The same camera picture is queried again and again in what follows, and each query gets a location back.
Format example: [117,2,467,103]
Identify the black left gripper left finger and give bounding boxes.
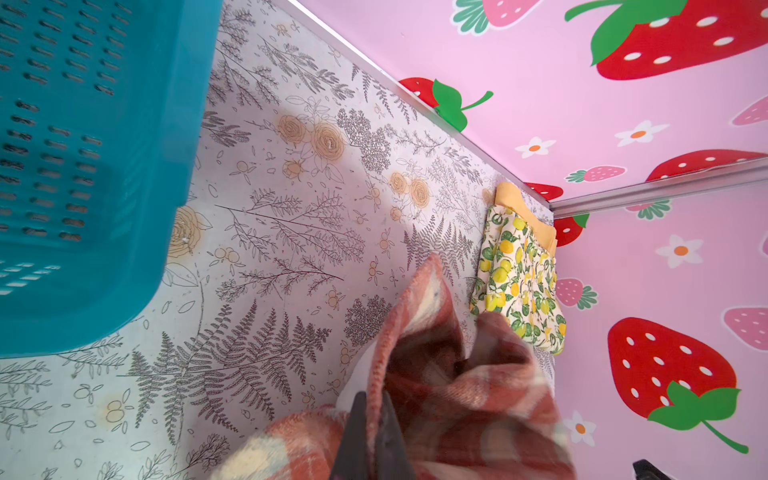
[329,392,368,480]

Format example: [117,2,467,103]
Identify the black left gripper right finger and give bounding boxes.
[375,392,416,480]

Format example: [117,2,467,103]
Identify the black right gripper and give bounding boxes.
[632,459,674,480]

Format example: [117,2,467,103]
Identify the red plaid skirt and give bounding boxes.
[212,256,576,479]

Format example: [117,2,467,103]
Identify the lemon print skirt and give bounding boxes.
[469,205,566,355]

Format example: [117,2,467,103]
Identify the yellow skirt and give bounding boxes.
[494,182,557,256]

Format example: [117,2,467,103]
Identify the teal plastic basket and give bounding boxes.
[1,0,222,358]

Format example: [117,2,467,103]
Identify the aluminium frame post right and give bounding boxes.
[550,157,767,219]

